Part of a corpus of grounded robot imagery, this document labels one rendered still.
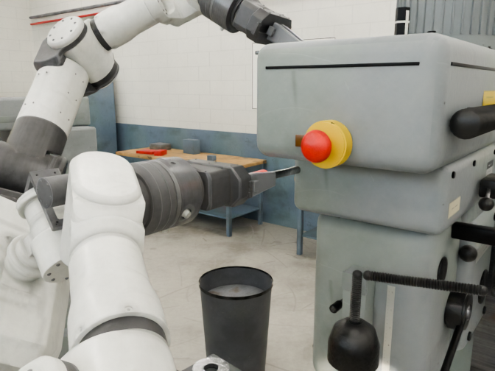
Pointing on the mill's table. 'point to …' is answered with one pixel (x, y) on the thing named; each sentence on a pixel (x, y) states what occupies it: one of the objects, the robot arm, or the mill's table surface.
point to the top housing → (375, 96)
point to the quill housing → (387, 290)
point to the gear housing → (395, 192)
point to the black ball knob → (468, 253)
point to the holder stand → (211, 365)
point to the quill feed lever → (456, 322)
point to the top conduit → (473, 121)
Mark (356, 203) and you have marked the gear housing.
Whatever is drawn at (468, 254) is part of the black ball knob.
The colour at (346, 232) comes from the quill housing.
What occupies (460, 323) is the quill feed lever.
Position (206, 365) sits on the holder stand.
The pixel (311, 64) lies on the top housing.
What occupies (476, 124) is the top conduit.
